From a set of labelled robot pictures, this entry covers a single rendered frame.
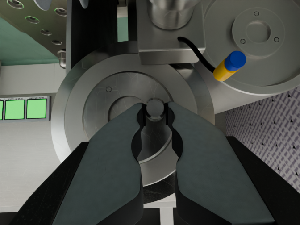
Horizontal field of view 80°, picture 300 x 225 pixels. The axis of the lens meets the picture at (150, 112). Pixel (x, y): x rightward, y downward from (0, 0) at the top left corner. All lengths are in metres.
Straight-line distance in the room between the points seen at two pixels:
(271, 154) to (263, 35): 0.16
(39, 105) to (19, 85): 3.08
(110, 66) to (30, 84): 3.40
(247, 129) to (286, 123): 0.09
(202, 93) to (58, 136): 0.13
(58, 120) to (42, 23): 0.32
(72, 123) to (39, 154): 0.42
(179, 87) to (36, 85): 3.38
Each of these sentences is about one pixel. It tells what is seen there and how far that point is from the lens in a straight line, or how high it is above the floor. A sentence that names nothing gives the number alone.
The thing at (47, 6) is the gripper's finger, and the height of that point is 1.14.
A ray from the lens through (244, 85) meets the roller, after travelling 0.18.
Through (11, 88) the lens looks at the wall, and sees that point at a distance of 3.72.
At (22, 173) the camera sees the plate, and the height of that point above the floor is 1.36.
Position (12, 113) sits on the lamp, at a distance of 0.62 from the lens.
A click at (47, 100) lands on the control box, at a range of 0.57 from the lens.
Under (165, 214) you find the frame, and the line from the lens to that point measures 0.54.
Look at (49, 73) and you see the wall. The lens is 3.44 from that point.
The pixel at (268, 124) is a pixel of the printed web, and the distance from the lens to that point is 0.30.
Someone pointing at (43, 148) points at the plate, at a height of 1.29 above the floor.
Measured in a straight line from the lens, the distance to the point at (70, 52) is 0.20.
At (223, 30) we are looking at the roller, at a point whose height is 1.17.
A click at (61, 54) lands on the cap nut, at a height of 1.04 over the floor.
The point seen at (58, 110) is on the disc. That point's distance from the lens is 0.18.
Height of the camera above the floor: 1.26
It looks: 7 degrees down
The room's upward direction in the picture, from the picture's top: 178 degrees clockwise
